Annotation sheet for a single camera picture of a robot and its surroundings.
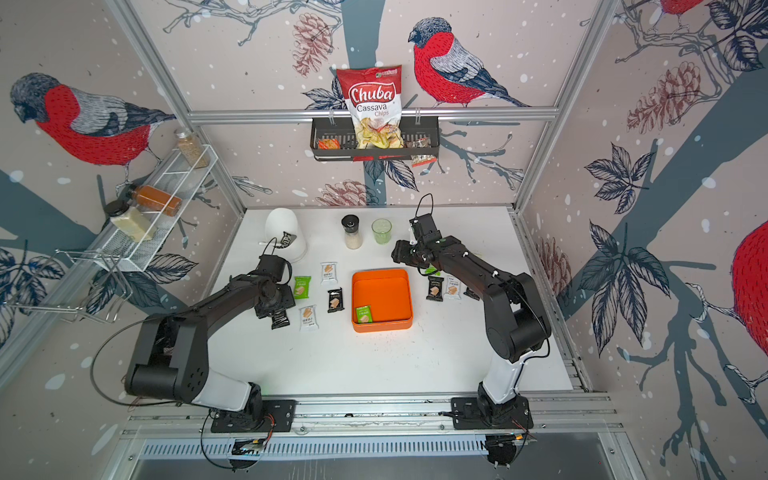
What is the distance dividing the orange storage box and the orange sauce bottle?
0.53m

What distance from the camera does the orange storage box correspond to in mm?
885

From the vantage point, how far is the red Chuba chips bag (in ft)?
2.66
